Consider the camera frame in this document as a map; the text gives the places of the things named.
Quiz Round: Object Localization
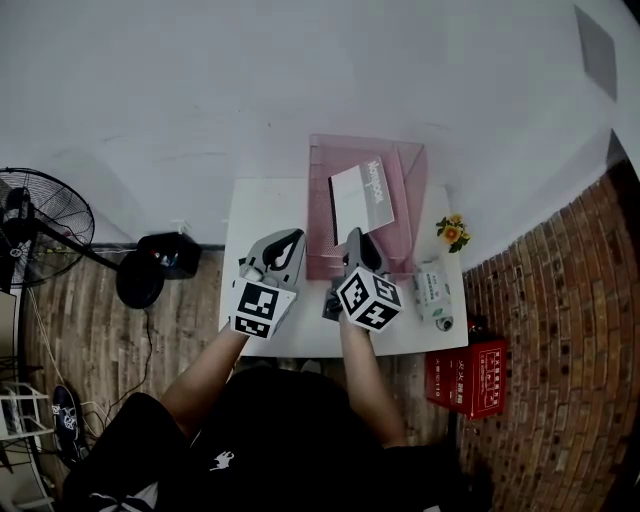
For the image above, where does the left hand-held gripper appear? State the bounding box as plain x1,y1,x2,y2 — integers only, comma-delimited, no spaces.
229,227,308,342

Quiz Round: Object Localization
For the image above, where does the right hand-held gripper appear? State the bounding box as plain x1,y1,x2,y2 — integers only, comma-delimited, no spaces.
321,226,404,335

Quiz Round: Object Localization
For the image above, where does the pink mesh desk organizer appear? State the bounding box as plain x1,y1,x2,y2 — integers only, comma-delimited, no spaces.
305,133,429,282

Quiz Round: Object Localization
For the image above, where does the white grey notebook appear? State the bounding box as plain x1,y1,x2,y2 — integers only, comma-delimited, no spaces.
328,155,396,247

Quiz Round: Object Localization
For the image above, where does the person's left forearm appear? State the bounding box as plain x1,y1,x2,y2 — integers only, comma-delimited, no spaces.
158,319,251,441

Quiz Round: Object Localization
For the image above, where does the person's right forearm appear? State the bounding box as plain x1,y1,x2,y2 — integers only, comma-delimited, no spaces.
338,314,407,447

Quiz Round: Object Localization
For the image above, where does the white green tissue pack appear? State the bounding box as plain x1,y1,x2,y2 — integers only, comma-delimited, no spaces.
412,258,454,324

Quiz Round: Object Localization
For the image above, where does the yellow flower decoration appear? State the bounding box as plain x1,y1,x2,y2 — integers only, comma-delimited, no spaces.
435,213,473,255

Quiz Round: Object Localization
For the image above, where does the black box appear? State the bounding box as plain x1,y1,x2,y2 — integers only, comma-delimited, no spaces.
135,230,203,281

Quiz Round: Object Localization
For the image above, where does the black standing fan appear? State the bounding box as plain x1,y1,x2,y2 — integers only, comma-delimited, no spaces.
0,166,167,310

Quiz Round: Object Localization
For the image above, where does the red box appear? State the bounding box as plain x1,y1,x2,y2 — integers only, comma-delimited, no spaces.
424,338,509,421

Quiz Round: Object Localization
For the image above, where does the person's black shirt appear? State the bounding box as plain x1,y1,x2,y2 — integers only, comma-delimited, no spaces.
61,367,501,512

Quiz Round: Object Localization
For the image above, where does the dark patterned shoe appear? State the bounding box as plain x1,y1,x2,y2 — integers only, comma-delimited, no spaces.
51,384,85,464

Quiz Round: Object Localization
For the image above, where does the white metal rack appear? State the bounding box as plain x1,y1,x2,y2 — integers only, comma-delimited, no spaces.
0,380,57,512

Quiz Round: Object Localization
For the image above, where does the black cable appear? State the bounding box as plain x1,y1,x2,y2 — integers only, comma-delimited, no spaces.
105,305,155,419

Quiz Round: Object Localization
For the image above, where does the white cable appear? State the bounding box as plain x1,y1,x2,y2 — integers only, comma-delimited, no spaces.
23,287,104,434

